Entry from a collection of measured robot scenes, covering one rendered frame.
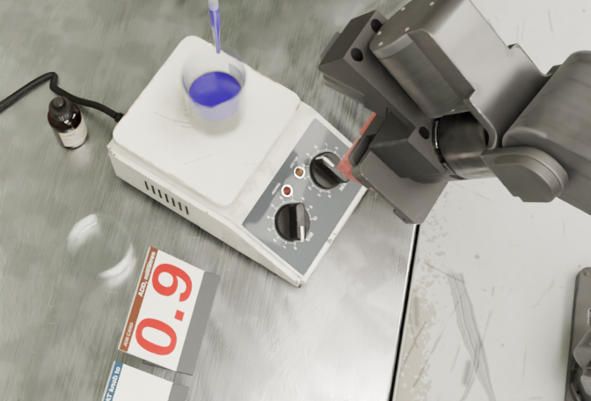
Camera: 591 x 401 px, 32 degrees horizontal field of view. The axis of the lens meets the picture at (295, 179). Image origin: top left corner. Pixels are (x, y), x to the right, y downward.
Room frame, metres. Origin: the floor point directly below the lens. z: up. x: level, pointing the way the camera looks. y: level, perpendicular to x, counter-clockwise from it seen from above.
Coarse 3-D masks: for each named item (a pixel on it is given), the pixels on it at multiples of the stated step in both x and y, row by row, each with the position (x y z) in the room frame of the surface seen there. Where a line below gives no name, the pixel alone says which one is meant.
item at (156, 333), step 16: (160, 256) 0.25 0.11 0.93; (160, 272) 0.24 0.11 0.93; (176, 272) 0.24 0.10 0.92; (192, 272) 0.25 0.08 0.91; (160, 288) 0.23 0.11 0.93; (176, 288) 0.23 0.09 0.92; (192, 288) 0.23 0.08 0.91; (144, 304) 0.21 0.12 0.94; (160, 304) 0.21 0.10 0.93; (176, 304) 0.22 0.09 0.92; (144, 320) 0.20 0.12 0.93; (160, 320) 0.20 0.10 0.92; (176, 320) 0.20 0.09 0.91; (144, 336) 0.18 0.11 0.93; (160, 336) 0.19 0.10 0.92; (176, 336) 0.19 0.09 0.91; (144, 352) 0.17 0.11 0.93; (160, 352) 0.17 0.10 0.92
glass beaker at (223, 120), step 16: (208, 48) 0.39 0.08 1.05; (224, 48) 0.39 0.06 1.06; (192, 64) 0.38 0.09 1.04; (208, 64) 0.39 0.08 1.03; (224, 64) 0.39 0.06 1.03; (240, 64) 0.38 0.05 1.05; (192, 80) 0.38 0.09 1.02; (240, 80) 0.38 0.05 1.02; (240, 96) 0.35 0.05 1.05; (192, 112) 0.35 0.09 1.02; (208, 112) 0.34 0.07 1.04; (224, 112) 0.34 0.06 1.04; (240, 112) 0.35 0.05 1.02; (208, 128) 0.34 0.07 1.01; (224, 128) 0.34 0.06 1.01; (240, 128) 0.35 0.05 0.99
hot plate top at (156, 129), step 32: (160, 96) 0.38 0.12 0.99; (256, 96) 0.38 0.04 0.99; (288, 96) 0.39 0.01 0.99; (128, 128) 0.34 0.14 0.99; (160, 128) 0.35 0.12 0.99; (192, 128) 0.35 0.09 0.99; (256, 128) 0.35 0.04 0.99; (160, 160) 0.32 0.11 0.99; (192, 160) 0.32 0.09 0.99; (224, 160) 0.32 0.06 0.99; (256, 160) 0.32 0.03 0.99; (224, 192) 0.29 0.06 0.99
